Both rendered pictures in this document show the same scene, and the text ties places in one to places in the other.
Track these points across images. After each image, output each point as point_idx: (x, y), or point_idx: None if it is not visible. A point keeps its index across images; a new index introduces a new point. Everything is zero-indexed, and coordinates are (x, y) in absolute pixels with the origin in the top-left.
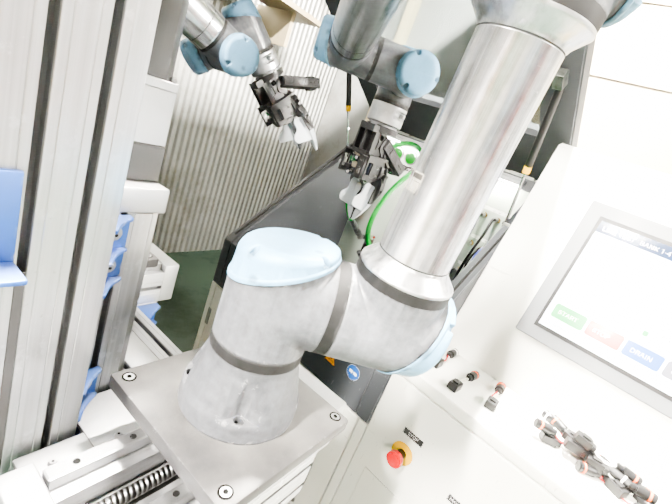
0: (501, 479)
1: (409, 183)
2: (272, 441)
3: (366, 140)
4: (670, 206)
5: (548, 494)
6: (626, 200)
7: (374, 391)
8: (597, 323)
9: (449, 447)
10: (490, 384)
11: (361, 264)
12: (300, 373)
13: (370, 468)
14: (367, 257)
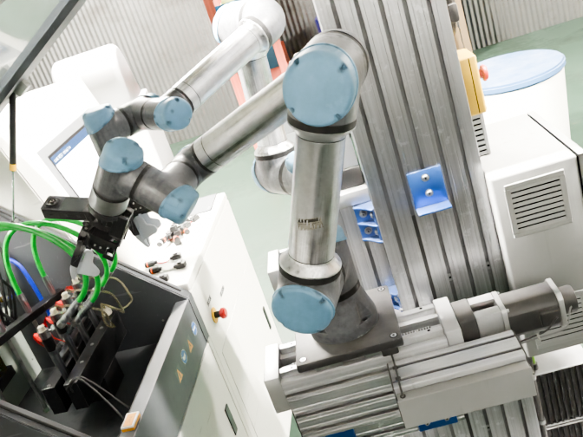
0: (212, 257)
1: None
2: None
3: None
4: (44, 127)
5: (212, 239)
6: (38, 140)
7: (199, 316)
8: None
9: (208, 278)
10: (147, 270)
11: (290, 150)
12: (273, 264)
13: (221, 348)
14: (288, 146)
